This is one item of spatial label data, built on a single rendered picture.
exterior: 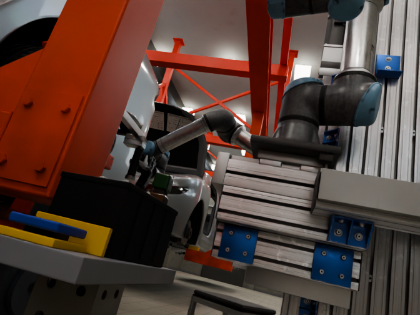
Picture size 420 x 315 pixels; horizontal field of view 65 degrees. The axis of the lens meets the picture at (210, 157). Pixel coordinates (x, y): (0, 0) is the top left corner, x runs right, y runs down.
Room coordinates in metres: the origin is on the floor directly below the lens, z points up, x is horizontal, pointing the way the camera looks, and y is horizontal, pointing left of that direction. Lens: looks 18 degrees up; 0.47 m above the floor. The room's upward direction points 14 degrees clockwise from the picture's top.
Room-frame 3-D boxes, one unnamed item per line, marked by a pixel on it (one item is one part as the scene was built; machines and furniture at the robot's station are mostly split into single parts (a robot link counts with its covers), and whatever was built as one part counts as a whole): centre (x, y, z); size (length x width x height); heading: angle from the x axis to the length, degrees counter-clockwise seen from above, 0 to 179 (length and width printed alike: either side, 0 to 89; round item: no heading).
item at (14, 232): (0.45, 0.18, 0.45); 0.08 x 0.08 x 0.01; 77
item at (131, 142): (1.43, 0.34, 0.93); 0.09 x 0.05 x 0.05; 77
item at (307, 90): (0.86, -0.23, 0.98); 0.13 x 0.12 x 0.14; 60
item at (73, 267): (0.62, 0.14, 0.44); 0.43 x 0.17 x 0.03; 167
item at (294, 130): (0.87, -0.22, 0.87); 0.15 x 0.15 x 0.10
